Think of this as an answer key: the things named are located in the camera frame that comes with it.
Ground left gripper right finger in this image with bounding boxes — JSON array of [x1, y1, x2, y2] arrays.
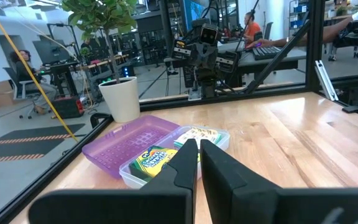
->
[[200, 139, 358, 224]]

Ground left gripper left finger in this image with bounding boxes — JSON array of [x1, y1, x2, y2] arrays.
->
[[28, 139, 198, 224]]

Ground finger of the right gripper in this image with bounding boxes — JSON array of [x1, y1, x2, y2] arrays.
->
[[196, 67, 207, 88], [206, 67, 216, 88]]

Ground green crayon box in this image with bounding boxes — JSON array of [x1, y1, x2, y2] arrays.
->
[[129, 145, 179, 183]]

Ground sticker sheet pad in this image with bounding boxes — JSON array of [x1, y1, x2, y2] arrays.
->
[[173, 126, 223, 149]]

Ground blue display screen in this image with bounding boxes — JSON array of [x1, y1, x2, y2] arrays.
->
[[183, 0, 213, 32]]

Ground person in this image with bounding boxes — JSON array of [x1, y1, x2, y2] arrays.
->
[[246, 0, 358, 50], [9, 49, 58, 115], [242, 11, 263, 44]]

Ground clear pencil case purple lid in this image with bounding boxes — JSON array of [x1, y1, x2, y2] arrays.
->
[[81, 114, 231, 190]]

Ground black keyboard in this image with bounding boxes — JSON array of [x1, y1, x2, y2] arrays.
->
[[252, 45, 283, 61]]

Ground grey desk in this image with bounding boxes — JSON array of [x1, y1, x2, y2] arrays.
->
[[218, 40, 308, 88]]

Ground white plant pot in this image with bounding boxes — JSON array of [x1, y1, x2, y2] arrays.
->
[[98, 76, 141, 123]]

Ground green leafy plant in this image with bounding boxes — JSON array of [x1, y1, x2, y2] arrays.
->
[[61, 0, 138, 85]]

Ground silver aluminium bar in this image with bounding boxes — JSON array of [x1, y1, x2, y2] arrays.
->
[[314, 60, 339, 101]]

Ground red black power station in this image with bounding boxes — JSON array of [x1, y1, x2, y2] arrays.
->
[[51, 96, 86, 119]]

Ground black hazard striped mat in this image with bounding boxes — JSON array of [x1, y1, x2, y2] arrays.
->
[[0, 138, 65, 164], [0, 123, 86, 146]]

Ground black computer monitor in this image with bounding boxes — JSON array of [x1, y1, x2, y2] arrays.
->
[[32, 39, 71, 66]]

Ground grey metal bracket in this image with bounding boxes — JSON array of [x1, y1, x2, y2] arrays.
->
[[187, 86, 203, 101]]

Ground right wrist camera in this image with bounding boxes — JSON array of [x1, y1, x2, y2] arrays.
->
[[199, 24, 220, 46]]

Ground black table frame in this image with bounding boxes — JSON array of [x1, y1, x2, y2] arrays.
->
[[0, 0, 358, 224]]

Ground yellow cord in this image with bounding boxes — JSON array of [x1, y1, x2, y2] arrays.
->
[[0, 0, 80, 143]]

